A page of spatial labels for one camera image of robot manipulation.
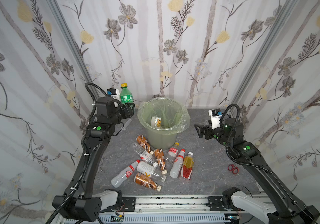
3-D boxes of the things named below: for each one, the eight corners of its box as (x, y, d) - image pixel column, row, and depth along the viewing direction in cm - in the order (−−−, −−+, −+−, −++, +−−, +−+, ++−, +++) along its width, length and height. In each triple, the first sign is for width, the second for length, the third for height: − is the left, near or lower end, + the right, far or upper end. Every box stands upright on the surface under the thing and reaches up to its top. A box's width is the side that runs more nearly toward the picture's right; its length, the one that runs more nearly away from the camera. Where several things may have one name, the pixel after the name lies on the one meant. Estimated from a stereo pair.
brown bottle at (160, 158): (161, 175, 84) (161, 173, 81) (154, 152, 94) (154, 149, 91) (169, 172, 85) (170, 171, 82) (161, 149, 95) (161, 147, 92)
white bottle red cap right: (168, 176, 85) (169, 173, 81) (179, 150, 96) (179, 147, 92) (177, 180, 84) (178, 177, 80) (186, 153, 95) (187, 150, 91)
